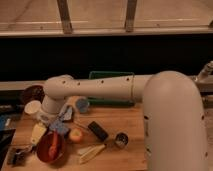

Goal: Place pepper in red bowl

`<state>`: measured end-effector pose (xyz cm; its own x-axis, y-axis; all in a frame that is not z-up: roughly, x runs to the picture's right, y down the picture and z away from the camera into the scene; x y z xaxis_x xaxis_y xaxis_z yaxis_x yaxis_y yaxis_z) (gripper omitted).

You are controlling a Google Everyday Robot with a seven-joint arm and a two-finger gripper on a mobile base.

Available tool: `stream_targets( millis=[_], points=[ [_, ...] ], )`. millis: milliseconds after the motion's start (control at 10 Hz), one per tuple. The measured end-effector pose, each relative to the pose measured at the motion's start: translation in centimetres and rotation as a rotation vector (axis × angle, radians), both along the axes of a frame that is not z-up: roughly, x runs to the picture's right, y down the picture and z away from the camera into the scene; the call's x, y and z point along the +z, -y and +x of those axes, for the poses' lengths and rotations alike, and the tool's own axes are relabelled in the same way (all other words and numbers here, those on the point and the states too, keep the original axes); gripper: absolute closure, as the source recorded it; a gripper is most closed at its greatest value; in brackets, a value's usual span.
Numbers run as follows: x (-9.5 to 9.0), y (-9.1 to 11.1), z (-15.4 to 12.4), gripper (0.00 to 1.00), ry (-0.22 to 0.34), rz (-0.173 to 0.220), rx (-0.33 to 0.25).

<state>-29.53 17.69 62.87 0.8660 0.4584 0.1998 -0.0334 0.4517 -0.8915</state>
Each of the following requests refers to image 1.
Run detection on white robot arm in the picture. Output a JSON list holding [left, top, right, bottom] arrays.
[[37, 71, 209, 171]]

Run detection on yellow corn cob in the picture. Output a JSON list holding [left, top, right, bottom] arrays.
[[77, 144, 106, 164]]

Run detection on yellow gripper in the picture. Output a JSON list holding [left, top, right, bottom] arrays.
[[30, 122, 47, 145]]

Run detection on white paper cup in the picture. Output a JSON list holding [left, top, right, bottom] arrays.
[[24, 100, 41, 117]]

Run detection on blue crumpled cloth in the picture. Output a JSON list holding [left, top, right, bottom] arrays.
[[59, 104, 73, 121]]

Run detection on red bowl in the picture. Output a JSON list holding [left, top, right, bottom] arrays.
[[36, 133, 66, 164]]

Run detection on orange apple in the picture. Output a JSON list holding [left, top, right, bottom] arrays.
[[68, 128, 83, 143]]

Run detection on black handled brush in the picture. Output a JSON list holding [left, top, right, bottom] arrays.
[[7, 145, 34, 167]]

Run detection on green plastic tray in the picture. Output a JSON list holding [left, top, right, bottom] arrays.
[[88, 71, 135, 107]]

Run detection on black rectangular block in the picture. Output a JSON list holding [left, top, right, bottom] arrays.
[[88, 121, 108, 141]]

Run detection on small metal cup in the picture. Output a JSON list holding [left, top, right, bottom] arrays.
[[115, 132, 129, 148]]

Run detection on dark maroon bowl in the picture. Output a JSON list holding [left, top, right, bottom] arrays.
[[20, 85, 45, 105]]

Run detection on small blue cup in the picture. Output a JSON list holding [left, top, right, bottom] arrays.
[[75, 98, 90, 114]]

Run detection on red pepper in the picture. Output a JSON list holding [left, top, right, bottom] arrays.
[[48, 132, 59, 160]]

